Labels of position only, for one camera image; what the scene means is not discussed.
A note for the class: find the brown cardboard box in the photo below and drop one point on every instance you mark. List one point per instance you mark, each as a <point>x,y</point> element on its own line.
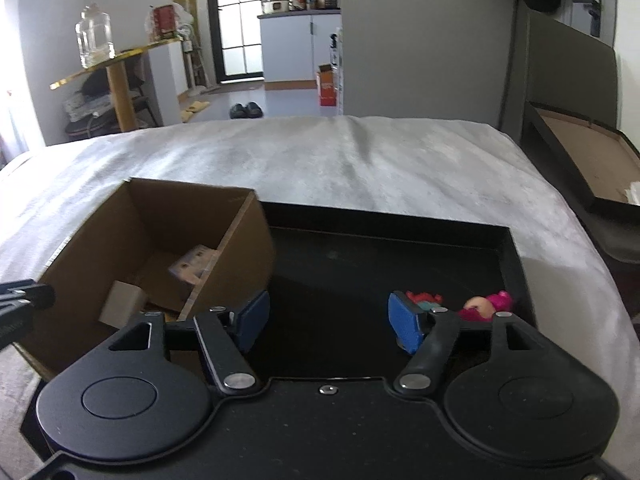
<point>150,210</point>

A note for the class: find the dark storage bench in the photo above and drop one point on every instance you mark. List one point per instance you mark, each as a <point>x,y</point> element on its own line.
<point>615,235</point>

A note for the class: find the blue and brown toy figure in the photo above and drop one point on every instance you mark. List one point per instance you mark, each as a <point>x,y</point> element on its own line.
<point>425,299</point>

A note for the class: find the clear glass bottle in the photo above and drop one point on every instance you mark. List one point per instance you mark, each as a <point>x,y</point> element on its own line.
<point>95,35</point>

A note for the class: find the round gold-top table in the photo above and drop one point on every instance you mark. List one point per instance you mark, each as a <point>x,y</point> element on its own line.
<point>120,55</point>

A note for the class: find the black tray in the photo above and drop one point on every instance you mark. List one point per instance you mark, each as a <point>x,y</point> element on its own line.
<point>350,285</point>

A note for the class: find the red snack bag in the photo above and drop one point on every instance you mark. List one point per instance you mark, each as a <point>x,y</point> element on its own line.
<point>165,20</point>

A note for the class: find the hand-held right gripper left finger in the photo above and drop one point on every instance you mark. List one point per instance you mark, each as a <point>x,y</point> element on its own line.
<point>252,320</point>

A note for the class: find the yellow slipper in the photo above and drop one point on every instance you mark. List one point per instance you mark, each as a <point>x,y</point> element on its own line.
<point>198,106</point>
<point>186,116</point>

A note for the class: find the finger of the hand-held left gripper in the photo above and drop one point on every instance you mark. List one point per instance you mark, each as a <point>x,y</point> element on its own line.
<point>35,296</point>

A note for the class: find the white kitchen base cabinet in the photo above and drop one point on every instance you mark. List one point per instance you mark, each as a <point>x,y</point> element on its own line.
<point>290,47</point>

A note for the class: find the black slipper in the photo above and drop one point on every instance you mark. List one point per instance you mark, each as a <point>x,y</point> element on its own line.
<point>238,111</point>
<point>253,109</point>

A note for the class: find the white toy block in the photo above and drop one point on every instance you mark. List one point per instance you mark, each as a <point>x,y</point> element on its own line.
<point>120,302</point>

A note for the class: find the orange cardboard box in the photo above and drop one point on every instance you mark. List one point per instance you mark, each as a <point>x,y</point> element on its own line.
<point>327,87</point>

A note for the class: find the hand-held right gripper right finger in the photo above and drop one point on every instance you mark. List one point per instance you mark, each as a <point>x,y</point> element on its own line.
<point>402,320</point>

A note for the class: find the black framed glass door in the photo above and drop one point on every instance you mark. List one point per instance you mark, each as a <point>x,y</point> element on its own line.
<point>212,20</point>

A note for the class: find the purple block toy car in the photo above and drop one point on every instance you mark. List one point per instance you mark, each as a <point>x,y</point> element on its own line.
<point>192,260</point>

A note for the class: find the pink toy figure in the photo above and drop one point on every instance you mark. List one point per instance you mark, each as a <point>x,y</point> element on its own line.
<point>492,302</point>

